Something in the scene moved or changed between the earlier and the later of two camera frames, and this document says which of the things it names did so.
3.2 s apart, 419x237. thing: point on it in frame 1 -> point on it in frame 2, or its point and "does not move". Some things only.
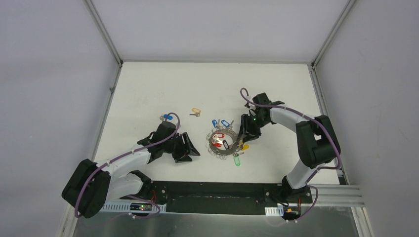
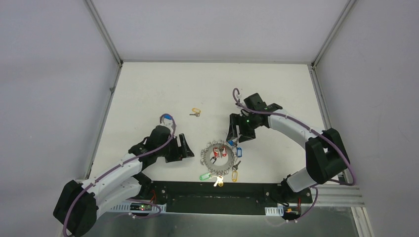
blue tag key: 225,123 -> 239,152
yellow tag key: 196,111 does not move
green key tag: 236,160 -> 204,176
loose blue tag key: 168,116 does not move
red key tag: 220,135 -> 216,150
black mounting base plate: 219,198 does not move
